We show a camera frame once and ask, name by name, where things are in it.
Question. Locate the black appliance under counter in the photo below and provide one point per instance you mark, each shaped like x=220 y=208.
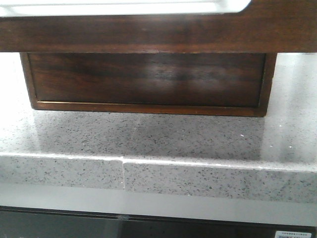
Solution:
x=18 y=222

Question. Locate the wooden drawer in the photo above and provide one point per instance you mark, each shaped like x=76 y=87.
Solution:
x=172 y=79
x=265 y=26

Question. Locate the white label sticker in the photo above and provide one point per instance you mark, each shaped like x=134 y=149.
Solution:
x=290 y=234

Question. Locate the dark wooden drawer cabinet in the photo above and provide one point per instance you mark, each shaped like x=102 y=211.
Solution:
x=257 y=111

